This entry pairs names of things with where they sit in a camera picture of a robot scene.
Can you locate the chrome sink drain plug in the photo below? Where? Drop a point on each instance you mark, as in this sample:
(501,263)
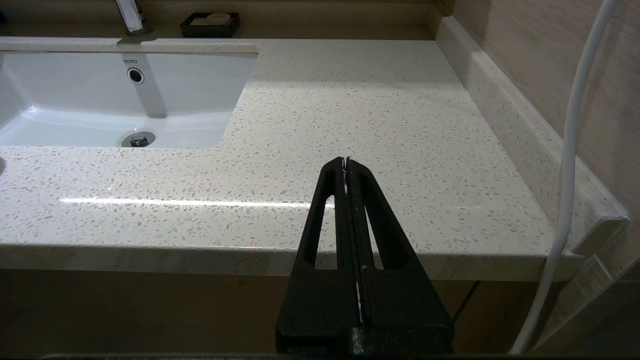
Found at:
(138,139)

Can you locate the white ceramic sink basin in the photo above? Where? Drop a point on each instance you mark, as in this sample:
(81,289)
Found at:
(75,100)

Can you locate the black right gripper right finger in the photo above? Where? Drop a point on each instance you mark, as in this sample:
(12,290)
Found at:
(400,305)

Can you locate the wooden vanity cabinet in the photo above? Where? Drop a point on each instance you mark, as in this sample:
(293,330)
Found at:
(150,315)

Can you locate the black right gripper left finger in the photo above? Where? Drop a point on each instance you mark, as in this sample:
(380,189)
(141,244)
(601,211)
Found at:
(325,300)

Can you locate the round beige soap bar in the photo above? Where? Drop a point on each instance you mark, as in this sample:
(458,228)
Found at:
(217,18)

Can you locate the chrome basin faucet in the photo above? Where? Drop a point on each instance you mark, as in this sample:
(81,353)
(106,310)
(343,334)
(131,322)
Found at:
(129,15)

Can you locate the black soap dish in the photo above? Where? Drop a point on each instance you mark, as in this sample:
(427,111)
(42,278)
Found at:
(210,31)

